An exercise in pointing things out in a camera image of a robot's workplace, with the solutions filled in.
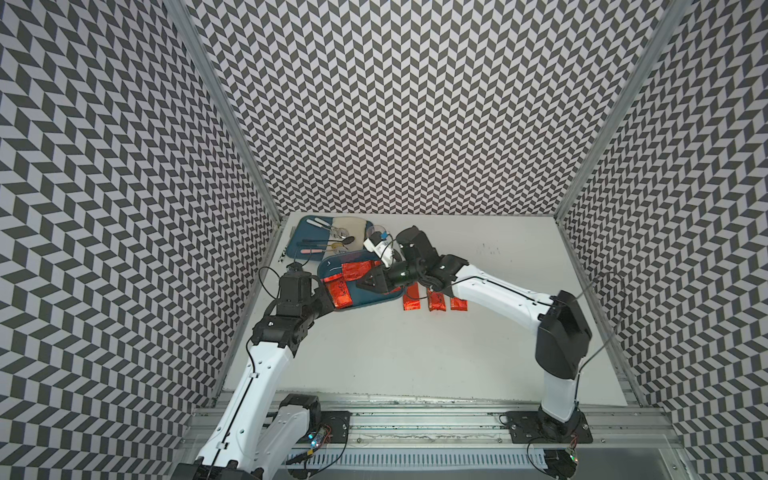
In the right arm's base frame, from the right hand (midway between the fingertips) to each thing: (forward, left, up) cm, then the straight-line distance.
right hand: (362, 285), depth 75 cm
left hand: (0, +10, -6) cm, 12 cm away
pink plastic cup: (+34, -3, -16) cm, 37 cm away
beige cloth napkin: (+40, +8, -21) cm, 45 cm away
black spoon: (+32, +10, -20) cm, 39 cm away
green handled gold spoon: (+29, +15, -19) cm, 38 cm away
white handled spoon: (+36, +16, -20) cm, 45 cm away
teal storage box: (+9, +10, -4) cm, 14 cm away
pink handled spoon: (+27, +23, -20) cm, 41 cm away
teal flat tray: (+34, +23, -20) cm, 46 cm away
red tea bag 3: (+3, +8, -8) cm, 11 cm away
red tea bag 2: (+9, +3, -6) cm, 12 cm away
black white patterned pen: (+26, +34, -21) cm, 47 cm away
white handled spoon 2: (+38, +13, -21) cm, 45 cm away
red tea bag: (+8, -13, -21) cm, 26 cm away
